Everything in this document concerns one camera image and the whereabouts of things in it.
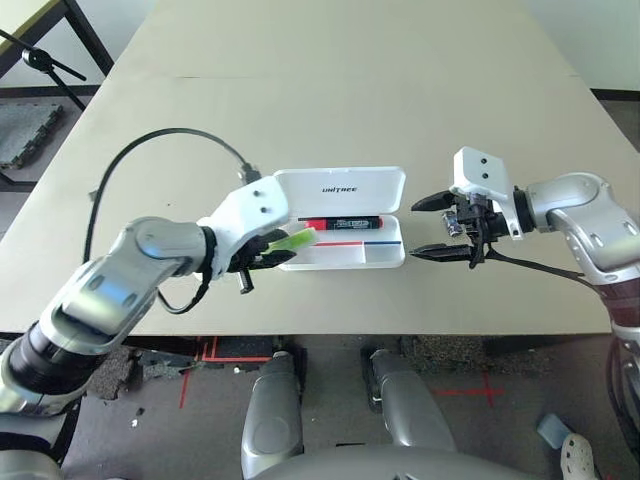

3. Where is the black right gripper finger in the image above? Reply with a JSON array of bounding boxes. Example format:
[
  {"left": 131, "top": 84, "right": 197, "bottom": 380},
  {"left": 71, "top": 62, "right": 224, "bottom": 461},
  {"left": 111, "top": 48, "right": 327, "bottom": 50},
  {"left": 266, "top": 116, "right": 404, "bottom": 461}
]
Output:
[
  {"left": 408, "top": 243, "right": 474, "bottom": 264},
  {"left": 410, "top": 190, "right": 458, "bottom": 213}
]

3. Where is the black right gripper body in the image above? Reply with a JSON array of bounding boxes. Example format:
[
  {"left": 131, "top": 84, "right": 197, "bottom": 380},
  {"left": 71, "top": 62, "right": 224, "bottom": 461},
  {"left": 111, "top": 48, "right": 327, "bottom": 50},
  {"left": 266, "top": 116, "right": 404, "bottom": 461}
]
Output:
[{"left": 454, "top": 194, "right": 502, "bottom": 269}]

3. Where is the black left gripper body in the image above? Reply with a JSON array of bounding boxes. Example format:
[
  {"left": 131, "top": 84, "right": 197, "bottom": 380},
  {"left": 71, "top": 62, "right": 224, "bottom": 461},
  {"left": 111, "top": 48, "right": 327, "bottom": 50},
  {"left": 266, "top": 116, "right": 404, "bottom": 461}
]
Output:
[{"left": 228, "top": 236, "right": 274, "bottom": 295}]

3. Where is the green highlighter pen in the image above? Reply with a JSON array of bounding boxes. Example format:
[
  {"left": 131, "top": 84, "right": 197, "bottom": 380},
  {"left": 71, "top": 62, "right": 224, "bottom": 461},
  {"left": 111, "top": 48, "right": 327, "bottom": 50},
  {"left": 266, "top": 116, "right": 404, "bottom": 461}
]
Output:
[{"left": 267, "top": 227, "right": 317, "bottom": 254}]

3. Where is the red capped whiteboard marker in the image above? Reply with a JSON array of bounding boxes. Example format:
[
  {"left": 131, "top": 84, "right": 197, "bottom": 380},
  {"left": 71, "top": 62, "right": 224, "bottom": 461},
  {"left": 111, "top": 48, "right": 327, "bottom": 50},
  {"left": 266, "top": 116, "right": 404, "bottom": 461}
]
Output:
[{"left": 298, "top": 214, "right": 385, "bottom": 232}]

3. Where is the white plastic pencil case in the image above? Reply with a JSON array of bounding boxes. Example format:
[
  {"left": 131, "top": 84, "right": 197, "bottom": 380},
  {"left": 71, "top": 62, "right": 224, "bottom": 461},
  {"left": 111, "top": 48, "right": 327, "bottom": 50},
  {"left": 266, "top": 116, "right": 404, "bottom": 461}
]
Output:
[{"left": 272, "top": 165, "right": 407, "bottom": 272}]

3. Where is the dark speckled floor mat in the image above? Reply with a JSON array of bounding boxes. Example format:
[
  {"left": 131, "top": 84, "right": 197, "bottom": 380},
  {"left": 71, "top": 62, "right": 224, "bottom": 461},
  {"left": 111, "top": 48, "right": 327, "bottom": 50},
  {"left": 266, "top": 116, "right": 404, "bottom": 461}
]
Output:
[{"left": 399, "top": 334, "right": 486, "bottom": 374}]

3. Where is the silver left robot leg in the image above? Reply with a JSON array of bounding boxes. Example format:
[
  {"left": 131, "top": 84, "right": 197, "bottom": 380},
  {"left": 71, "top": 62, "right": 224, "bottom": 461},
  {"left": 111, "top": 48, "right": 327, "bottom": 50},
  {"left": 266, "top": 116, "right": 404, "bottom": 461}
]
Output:
[{"left": 240, "top": 352, "right": 306, "bottom": 480}]

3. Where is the silver robot leg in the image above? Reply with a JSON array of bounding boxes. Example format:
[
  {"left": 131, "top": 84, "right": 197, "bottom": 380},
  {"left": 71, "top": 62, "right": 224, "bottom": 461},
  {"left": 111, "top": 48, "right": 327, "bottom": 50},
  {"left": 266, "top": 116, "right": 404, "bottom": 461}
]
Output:
[
  {"left": 368, "top": 349, "right": 456, "bottom": 449},
  {"left": 240, "top": 352, "right": 306, "bottom": 480}
]

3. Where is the silver right robot leg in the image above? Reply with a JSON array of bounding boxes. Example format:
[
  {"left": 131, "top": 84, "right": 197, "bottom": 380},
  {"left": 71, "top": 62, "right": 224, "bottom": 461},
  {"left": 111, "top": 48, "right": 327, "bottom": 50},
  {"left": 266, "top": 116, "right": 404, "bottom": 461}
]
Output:
[{"left": 368, "top": 349, "right": 456, "bottom": 449}]

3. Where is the black foam mat piece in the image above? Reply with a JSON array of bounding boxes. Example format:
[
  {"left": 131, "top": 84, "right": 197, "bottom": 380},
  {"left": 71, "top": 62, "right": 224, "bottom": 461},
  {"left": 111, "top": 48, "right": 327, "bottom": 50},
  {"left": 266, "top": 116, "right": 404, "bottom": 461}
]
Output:
[{"left": 87, "top": 347, "right": 201, "bottom": 401}]

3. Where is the light blue floor object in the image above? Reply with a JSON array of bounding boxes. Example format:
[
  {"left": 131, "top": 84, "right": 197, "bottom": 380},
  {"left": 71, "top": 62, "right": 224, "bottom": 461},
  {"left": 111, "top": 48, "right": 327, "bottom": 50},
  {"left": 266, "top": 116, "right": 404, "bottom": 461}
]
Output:
[{"left": 537, "top": 412, "right": 574, "bottom": 449}]

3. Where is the grey robot torso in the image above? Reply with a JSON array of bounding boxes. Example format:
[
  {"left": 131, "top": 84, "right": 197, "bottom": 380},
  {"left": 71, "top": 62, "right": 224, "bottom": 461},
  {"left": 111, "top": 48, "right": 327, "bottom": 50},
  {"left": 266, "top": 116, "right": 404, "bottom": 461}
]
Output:
[{"left": 254, "top": 444, "right": 551, "bottom": 480}]

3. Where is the white perforated clog shoe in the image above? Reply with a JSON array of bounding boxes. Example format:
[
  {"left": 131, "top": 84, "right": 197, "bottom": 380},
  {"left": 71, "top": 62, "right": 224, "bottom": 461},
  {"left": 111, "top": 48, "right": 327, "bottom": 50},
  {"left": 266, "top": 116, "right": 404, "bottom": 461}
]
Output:
[{"left": 559, "top": 433, "right": 599, "bottom": 480}]

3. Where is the grey foam puzzle mat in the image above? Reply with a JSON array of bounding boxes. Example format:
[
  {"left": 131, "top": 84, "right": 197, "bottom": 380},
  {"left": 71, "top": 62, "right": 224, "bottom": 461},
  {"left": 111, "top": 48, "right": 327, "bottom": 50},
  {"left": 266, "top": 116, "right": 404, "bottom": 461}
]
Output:
[{"left": 0, "top": 103, "right": 66, "bottom": 171}]

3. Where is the black tripod stand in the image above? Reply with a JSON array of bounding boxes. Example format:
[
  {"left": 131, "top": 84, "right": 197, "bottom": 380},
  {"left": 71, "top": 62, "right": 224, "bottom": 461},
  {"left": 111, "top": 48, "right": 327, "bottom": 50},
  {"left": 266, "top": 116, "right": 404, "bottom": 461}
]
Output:
[{"left": 0, "top": 28, "right": 87, "bottom": 109}]

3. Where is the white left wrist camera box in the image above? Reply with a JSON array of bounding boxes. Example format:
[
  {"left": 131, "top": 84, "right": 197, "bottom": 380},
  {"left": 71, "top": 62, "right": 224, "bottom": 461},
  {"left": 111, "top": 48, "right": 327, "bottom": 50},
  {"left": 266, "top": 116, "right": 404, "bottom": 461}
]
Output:
[{"left": 197, "top": 174, "right": 291, "bottom": 279}]

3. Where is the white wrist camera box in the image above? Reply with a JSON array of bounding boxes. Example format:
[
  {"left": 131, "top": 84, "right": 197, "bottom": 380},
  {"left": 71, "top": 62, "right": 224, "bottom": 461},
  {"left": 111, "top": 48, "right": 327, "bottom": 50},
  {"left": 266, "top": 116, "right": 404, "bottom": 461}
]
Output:
[
  {"left": 197, "top": 174, "right": 291, "bottom": 279},
  {"left": 448, "top": 146, "right": 526, "bottom": 241}
]

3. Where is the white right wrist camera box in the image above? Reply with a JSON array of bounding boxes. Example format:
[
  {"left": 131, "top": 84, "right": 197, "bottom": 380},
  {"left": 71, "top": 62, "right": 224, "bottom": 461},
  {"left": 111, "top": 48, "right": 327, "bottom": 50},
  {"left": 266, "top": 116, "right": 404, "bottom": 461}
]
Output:
[{"left": 448, "top": 146, "right": 526, "bottom": 241}]

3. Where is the thin black wrist cable loop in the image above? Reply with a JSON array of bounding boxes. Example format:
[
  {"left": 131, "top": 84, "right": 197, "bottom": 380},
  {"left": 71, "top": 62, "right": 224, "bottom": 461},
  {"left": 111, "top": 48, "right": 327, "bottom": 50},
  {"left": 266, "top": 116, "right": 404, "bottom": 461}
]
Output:
[{"left": 157, "top": 272, "right": 211, "bottom": 315}]

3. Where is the black right camera cable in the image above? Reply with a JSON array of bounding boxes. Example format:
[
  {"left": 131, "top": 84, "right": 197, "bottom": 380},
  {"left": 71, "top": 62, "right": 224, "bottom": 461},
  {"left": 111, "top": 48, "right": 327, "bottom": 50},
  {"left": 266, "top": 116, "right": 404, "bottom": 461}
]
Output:
[{"left": 469, "top": 247, "right": 609, "bottom": 296}]

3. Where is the thick black left camera cable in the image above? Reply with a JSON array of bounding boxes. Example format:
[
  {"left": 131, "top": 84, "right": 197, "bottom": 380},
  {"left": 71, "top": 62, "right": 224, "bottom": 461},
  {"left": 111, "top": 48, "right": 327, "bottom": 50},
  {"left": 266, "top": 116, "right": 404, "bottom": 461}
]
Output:
[{"left": 82, "top": 127, "right": 262, "bottom": 261}]

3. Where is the side table with black frame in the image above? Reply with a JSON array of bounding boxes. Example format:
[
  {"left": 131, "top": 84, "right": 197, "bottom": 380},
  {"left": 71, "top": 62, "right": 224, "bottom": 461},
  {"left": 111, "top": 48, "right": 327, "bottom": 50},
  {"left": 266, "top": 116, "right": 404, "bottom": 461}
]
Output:
[{"left": 0, "top": 0, "right": 119, "bottom": 84}]

